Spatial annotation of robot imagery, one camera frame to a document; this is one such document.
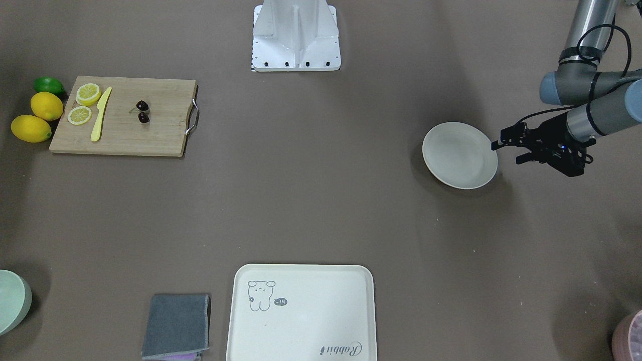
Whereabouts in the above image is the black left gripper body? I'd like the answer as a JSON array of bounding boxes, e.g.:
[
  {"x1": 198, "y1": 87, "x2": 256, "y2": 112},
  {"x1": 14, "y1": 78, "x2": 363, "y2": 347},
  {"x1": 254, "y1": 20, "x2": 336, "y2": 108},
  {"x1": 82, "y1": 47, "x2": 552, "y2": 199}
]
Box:
[{"x1": 510, "y1": 112, "x2": 593, "y2": 177}]

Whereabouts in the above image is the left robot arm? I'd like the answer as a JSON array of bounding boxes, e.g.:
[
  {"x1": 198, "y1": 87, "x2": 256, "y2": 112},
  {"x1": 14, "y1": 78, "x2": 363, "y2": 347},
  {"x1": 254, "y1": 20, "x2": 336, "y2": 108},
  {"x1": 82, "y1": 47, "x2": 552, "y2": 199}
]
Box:
[{"x1": 491, "y1": 1, "x2": 641, "y2": 177}]

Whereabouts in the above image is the cream rectangular tray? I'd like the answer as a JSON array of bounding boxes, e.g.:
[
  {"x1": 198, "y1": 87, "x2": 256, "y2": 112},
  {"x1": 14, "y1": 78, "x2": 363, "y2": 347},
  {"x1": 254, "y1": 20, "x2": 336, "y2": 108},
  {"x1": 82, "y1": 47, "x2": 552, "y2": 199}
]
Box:
[{"x1": 226, "y1": 264, "x2": 378, "y2": 360}]

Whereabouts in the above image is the dark red cherry pair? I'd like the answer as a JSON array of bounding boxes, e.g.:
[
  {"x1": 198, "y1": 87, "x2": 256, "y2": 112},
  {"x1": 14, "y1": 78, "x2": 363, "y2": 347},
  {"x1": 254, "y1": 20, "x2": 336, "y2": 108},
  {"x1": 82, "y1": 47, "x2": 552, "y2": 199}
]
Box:
[{"x1": 129, "y1": 100, "x2": 150, "y2": 124}]

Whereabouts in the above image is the round beige plate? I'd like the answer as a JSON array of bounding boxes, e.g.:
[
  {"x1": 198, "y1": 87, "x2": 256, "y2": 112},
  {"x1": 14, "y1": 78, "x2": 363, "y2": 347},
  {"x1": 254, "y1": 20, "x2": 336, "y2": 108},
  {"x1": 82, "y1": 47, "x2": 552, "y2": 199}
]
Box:
[{"x1": 421, "y1": 122, "x2": 499, "y2": 190}]

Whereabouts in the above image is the pink bowl of ice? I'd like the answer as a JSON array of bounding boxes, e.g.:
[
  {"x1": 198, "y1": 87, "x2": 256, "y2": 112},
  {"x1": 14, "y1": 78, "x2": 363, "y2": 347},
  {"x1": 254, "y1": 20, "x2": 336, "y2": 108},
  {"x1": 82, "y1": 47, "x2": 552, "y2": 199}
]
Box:
[{"x1": 611, "y1": 310, "x2": 641, "y2": 360}]

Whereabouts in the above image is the bamboo cutting board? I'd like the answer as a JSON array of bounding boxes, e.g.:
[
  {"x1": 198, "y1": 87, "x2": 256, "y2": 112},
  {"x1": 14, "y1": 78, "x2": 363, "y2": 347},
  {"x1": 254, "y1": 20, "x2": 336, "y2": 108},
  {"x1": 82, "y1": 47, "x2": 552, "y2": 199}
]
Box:
[{"x1": 50, "y1": 76, "x2": 199, "y2": 157}]

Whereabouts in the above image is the grey folded cloth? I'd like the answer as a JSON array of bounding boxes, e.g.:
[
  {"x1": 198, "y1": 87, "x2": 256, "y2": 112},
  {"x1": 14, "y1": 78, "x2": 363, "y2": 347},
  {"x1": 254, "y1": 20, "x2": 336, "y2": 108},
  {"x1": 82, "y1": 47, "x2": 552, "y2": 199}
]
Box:
[{"x1": 141, "y1": 293, "x2": 210, "y2": 360}]

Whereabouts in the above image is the yellow plastic knife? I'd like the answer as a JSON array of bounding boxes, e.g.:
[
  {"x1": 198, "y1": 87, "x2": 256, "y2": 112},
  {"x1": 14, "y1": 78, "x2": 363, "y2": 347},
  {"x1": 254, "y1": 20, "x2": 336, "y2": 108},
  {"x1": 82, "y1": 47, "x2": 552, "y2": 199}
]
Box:
[{"x1": 90, "y1": 87, "x2": 112, "y2": 142}]

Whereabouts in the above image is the lemon slice inner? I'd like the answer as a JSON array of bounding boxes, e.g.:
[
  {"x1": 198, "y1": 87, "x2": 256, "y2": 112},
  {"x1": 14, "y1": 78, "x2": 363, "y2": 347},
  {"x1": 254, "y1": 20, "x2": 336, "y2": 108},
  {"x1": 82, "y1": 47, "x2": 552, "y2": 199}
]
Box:
[{"x1": 76, "y1": 83, "x2": 102, "y2": 107}]

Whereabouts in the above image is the lemon slice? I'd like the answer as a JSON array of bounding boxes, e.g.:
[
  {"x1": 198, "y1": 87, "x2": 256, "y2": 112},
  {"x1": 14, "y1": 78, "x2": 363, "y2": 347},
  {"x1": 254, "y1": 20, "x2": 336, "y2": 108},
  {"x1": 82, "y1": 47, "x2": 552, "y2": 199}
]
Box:
[
  {"x1": 67, "y1": 106, "x2": 93, "y2": 125},
  {"x1": 76, "y1": 83, "x2": 102, "y2": 107}
]

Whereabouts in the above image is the lemon slice outer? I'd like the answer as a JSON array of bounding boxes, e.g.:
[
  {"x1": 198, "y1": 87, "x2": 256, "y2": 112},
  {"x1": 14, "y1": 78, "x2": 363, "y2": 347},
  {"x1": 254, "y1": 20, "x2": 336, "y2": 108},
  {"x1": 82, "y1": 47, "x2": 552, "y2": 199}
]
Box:
[{"x1": 67, "y1": 106, "x2": 93, "y2": 125}]

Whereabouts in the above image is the yellow lemon middle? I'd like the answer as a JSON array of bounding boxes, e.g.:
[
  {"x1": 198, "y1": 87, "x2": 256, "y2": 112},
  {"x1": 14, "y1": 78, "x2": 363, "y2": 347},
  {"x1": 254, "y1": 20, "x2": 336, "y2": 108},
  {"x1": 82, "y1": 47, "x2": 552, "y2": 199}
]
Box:
[{"x1": 30, "y1": 92, "x2": 64, "y2": 121}]

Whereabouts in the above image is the green lime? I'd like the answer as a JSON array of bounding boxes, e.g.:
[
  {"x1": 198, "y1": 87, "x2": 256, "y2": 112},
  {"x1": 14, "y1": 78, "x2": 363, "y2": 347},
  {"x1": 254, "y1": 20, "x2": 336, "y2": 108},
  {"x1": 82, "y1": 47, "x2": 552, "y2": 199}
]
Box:
[{"x1": 33, "y1": 76, "x2": 66, "y2": 96}]

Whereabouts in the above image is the yellow lemon near scoop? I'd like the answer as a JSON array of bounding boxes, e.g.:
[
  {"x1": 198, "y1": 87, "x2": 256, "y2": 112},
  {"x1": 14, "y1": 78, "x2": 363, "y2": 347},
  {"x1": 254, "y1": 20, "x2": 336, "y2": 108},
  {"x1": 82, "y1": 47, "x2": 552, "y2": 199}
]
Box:
[{"x1": 10, "y1": 115, "x2": 52, "y2": 142}]

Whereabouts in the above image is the mint green bowl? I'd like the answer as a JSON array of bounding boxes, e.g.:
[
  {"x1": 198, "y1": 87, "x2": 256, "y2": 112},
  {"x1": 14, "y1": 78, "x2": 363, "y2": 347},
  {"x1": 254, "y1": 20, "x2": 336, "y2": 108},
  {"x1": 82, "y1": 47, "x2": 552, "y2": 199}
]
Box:
[{"x1": 1, "y1": 270, "x2": 32, "y2": 334}]

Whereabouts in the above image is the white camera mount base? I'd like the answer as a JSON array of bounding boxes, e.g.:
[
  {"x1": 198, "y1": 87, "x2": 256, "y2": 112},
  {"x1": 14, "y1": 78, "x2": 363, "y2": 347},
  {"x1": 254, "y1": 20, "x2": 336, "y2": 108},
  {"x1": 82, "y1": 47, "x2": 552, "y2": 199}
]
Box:
[{"x1": 251, "y1": 1, "x2": 342, "y2": 72}]

